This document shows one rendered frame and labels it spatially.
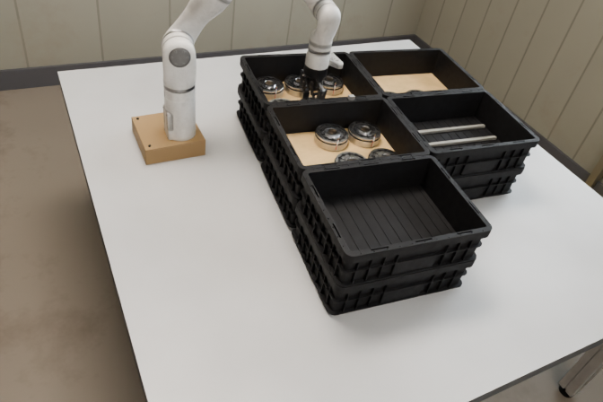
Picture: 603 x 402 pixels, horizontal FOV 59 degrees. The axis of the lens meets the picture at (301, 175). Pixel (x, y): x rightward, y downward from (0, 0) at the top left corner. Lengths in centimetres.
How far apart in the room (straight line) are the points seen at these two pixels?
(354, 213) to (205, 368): 54
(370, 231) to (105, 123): 96
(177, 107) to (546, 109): 244
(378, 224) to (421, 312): 25
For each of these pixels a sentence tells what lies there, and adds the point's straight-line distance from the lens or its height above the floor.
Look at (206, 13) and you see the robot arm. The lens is 154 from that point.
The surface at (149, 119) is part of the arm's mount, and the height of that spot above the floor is 75.
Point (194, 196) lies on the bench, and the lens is 160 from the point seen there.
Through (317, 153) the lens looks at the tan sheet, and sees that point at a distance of 160.
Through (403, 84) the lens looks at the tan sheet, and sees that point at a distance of 206.
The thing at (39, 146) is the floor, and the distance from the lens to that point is 299.
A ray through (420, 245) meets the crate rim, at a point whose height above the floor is 93.
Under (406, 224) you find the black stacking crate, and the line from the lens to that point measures 145.
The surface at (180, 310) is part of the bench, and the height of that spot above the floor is 70.
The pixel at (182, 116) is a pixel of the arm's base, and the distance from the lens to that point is 165.
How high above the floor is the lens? 179
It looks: 39 degrees down
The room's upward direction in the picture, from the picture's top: 11 degrees clockwise
